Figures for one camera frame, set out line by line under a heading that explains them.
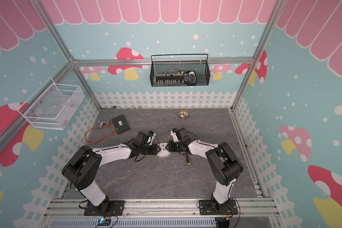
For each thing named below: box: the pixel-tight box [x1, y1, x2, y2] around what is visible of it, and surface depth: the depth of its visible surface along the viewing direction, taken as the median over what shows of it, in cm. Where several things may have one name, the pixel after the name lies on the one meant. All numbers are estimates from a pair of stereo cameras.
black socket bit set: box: [155, 73, 185, 87], surface depth 91 cm
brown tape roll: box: [178, 109, 190, 120], surface depth 118 cm
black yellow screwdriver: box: [185, 153, 192, 165], surface depth 92 cm
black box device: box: [111, 114, 131, 135], surface depth 110 cm
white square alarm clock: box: [156, 142, 171, 158], surface depth 94 cm
